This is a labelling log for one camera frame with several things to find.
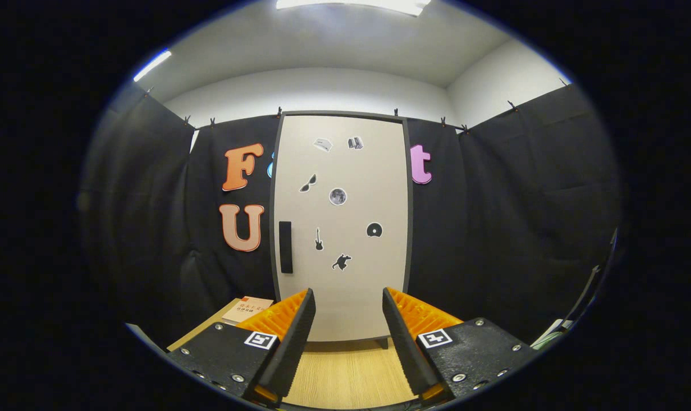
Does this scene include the wide ceiling light panel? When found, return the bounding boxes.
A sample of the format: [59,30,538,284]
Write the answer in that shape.
[276,0,432,17]

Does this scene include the black stand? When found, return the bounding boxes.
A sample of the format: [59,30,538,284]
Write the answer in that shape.
[563,228,617,332]

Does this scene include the black door handle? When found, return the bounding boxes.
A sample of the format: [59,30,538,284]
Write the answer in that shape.
[279,221,294,275]

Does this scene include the grey shoe cabinet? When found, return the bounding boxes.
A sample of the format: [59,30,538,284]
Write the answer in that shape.
[270,110,413,350]

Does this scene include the white paper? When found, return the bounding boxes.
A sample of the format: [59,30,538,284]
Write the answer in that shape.
[531,319,569,346]

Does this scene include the narrow ceiling light strip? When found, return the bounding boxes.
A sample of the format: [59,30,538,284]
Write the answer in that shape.
[133,50,172,82]

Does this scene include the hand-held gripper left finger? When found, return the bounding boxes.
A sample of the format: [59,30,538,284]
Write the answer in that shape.
[167,288,316,407]

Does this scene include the stack of books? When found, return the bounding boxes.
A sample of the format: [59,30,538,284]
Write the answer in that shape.
[222,296,275,326]

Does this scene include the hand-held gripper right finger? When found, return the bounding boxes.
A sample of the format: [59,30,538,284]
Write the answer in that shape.
[382,287,539,403]

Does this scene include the black backdrop cloth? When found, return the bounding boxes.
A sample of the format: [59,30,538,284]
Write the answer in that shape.
[78,80,623,346]

